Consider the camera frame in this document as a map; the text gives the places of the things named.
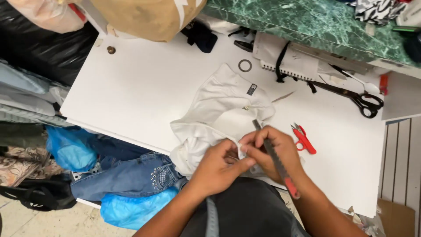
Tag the person's right hand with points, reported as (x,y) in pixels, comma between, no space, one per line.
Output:
(279,154)

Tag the person's left hand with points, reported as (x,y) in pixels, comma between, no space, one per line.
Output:
(213,171)

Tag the person's right fingers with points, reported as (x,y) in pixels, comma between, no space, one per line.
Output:
(255,144)

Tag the white garment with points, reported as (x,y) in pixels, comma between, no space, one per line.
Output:
(213,115)

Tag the red thread snips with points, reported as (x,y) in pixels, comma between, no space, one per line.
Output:
(304,140)

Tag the person's dark trousers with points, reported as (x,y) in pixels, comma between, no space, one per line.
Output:
(246,210)

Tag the grey measuring tape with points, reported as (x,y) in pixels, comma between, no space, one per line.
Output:
(212,219)

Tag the white spiral notebook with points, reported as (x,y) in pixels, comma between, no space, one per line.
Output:
(289,61)

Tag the black clip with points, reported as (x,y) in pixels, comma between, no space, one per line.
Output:
(243,45)

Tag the large black scissors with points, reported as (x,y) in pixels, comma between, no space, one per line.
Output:
(352,97)

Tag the black fabric piece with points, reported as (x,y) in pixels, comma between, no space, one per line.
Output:
(201,37)

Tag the white plastic spoon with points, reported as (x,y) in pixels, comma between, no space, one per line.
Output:
(358,80)

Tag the green marble counter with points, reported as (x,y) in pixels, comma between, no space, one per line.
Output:
(306,29)

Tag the blue jeans with studs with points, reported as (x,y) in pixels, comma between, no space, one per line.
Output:
(131,171)

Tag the blue plastic bag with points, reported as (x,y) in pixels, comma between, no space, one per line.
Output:
(135,207)
(70,148)

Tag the red lighter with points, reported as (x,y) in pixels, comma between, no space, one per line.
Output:
(383,84)

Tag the cardboard piece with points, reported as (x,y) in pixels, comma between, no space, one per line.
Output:
(396,219)

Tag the brown paper bag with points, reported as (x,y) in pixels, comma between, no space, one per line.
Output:
(148,16)

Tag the brass knob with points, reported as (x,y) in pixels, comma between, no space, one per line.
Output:
(111,50)

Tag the black white patterned cloth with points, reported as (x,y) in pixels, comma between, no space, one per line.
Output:
(378,10)

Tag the black handbag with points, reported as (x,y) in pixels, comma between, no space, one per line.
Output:
(39,194)

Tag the stack of folded clothes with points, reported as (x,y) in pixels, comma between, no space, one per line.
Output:
(26,105)

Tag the black plastic bag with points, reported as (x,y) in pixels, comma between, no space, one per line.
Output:
(39,49)

